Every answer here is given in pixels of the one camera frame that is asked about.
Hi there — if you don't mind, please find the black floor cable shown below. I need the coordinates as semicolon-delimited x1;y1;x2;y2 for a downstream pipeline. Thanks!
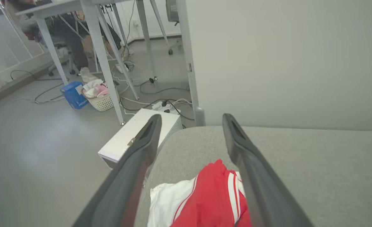
139;77;191;95

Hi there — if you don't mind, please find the white equipment box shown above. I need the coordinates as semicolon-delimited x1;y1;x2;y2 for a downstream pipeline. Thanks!
97;108;183;169

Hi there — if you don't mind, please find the white plastic laundry basket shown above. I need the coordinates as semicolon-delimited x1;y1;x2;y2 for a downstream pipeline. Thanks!
82;88;115;112

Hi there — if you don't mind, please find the grey divider foot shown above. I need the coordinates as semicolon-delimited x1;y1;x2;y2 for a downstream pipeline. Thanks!
195;107;206;126

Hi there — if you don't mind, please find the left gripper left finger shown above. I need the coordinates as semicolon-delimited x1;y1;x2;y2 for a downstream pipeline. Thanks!
72;114;162;227

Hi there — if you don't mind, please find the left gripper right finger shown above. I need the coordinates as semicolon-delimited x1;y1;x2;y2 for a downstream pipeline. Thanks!
222;113;314;227

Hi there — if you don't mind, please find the grey fabric sofa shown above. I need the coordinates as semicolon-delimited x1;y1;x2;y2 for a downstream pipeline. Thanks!
134;125;372;227

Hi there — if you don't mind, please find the white room divider panel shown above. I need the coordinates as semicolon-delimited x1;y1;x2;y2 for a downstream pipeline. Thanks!
177;0;372;132

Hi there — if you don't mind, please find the grey office chair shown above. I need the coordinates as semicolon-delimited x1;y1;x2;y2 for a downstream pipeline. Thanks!
166;0;183;55

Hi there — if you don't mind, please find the pink and white clothes pile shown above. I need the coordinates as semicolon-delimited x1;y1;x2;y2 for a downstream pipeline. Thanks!
83;79;109;98

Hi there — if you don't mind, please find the red and white basketball jersey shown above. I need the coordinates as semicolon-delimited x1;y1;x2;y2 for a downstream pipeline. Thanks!
147;159;252;227

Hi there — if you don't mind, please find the seated person in dark clothes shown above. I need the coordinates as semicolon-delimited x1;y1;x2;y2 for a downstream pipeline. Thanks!
8;0;123;74

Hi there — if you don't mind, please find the white power strip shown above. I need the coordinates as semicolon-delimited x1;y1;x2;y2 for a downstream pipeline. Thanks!
153;101;181;114

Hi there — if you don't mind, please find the white metal-legged desk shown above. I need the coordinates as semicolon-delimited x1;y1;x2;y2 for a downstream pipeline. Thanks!
15;0;170;125

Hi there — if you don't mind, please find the blue cardboard box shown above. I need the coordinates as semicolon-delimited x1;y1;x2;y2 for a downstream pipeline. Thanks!
60;81;89;110

